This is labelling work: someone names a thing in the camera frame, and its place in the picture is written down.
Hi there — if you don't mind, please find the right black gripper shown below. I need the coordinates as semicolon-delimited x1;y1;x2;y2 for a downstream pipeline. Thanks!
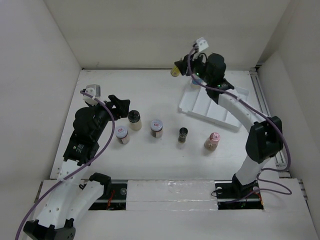
174;51;212;85

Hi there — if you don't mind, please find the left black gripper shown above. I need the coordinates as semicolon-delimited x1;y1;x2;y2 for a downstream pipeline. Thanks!
88;94;129;140

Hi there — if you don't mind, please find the small yellow brown bottle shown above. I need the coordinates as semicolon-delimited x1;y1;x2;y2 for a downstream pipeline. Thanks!
170;66;181;77

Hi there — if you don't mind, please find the black knob lid jar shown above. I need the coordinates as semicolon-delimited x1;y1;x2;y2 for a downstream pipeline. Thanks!
127;110;142;131

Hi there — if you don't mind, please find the white red lid jar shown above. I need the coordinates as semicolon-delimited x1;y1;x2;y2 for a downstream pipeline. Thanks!
115;125;130;145
150;119;163;138

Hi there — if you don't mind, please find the black pepper grinder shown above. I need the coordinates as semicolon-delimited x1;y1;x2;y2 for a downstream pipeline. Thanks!
178;127;189;143

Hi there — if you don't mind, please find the pink cap bottle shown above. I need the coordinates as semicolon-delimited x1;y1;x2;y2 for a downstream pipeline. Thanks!
204;132;221;152

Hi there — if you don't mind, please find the silver lid spice jar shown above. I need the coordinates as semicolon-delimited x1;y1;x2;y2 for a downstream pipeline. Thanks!
191;77;202;89

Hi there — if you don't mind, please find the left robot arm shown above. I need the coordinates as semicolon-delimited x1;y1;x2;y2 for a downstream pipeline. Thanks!
23;93;131;240

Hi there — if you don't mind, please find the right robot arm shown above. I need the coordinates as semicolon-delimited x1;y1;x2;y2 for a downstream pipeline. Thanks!
171;50;287;204

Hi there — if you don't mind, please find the white organizer tray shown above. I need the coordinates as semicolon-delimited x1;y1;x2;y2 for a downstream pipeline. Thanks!
178;78;243;132

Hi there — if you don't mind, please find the white foam block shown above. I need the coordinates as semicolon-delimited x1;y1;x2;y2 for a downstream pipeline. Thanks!
126;179;218;212

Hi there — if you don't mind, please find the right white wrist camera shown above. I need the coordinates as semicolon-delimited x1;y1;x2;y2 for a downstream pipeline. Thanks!
192;37;209;53

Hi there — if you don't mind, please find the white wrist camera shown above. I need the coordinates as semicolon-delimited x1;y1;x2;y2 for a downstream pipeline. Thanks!
192;37;209;53
82;84;101;105

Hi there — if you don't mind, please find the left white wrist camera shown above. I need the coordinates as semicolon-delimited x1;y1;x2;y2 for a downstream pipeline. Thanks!
82;84;101;105

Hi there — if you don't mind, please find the black mounting rail front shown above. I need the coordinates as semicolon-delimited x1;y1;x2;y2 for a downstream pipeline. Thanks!
89;180;264;212

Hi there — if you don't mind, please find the aluminium rail right side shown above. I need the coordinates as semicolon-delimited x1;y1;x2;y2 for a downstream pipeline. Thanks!
248;66;291;176

